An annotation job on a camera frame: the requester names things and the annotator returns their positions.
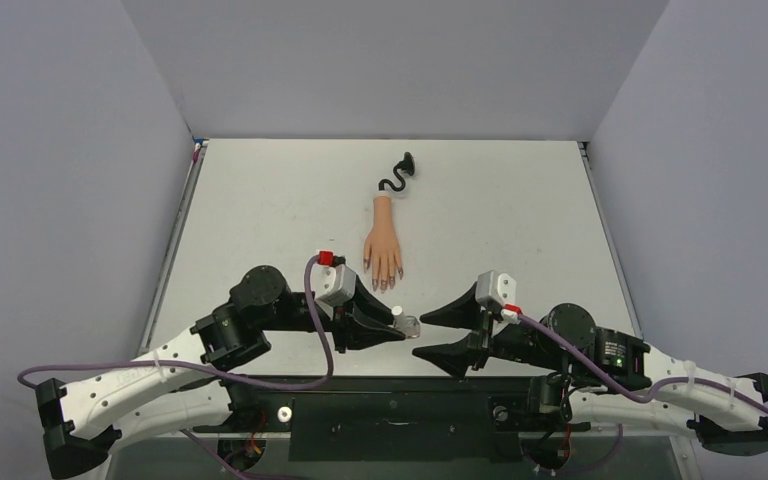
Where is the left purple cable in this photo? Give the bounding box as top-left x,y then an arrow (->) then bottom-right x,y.
16,250 -> 347,480

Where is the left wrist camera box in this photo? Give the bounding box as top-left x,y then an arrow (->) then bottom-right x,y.
314,264 -> 357,307

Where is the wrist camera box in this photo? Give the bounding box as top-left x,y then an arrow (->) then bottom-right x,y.
314,264 -> 357,307
474,270 -> 517,313

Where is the clear nail polish bottle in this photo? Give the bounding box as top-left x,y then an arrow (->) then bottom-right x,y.
393,316 -> 421,339

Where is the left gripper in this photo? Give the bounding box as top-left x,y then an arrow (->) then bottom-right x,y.
260,277 -> 406,354

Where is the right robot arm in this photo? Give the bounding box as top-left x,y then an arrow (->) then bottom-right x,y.
413,271 -> 768,457

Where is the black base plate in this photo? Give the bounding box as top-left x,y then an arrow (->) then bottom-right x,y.
125,374 -> 594,465

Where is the purple cable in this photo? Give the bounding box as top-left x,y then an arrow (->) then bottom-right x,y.
16,250 -> 347,480
501,303 -> 768,475

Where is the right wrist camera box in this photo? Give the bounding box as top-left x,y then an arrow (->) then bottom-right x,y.
474,270 -> 517,313

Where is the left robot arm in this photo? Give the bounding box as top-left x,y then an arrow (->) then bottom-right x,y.
34,260 -> 420,479

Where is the mannequin practice hand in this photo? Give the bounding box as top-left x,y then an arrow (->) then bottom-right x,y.
363,193 -> 404,292

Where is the black flexible hand stand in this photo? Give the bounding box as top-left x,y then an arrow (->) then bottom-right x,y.
378,152 -> 416,193

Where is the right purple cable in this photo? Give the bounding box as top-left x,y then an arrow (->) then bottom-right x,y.
501,303 -> 768,475

